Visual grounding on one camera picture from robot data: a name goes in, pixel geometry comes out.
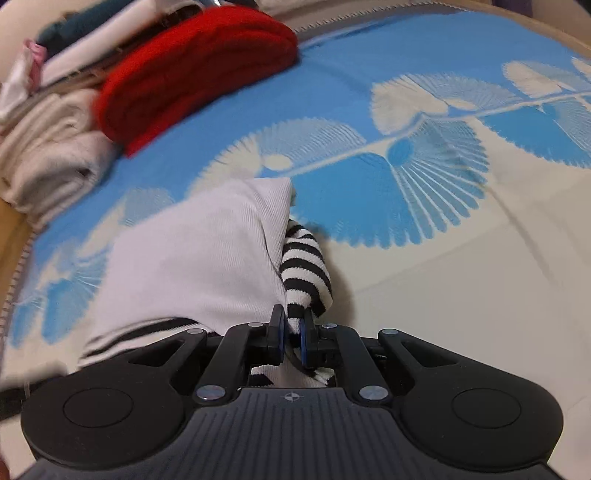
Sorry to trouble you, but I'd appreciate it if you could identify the wooden bed frame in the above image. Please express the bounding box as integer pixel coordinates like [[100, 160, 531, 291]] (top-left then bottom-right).
[[0, 0, 591, 287]]

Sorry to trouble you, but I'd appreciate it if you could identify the white black striped small garment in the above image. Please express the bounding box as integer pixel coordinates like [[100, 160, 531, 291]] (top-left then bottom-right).
[[77, 178, 334, 368]]

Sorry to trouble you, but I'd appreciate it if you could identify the blue white patterned bed sheet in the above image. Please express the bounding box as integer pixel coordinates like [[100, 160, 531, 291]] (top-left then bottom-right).
[[0, 8, 591, 407]]

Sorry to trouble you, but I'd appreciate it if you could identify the white folded bedding stack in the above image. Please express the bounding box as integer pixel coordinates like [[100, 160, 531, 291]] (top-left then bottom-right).
[[1, 1, 202, 131]]

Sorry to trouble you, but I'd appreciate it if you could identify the red folded blanket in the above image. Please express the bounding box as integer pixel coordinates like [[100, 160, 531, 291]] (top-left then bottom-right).
[[94, 5, 298, 157]]

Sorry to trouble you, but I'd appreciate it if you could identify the cream folded towel blanket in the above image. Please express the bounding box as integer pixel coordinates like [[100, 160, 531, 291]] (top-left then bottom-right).
[[1, 89, 119, 231]]

